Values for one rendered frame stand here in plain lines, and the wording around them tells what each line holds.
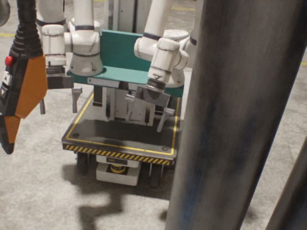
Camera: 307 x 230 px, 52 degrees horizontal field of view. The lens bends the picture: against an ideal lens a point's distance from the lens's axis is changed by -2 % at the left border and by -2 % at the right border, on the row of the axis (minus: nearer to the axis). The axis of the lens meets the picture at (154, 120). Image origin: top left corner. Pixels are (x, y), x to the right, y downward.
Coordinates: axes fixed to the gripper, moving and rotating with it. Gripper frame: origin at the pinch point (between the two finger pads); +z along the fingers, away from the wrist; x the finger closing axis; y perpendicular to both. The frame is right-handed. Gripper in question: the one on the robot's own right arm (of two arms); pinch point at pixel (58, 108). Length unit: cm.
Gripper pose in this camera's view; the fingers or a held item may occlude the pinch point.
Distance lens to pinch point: 136.0
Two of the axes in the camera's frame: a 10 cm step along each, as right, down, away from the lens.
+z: 0.3, 9.9, 1.5
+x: -10.0, 0.4, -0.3
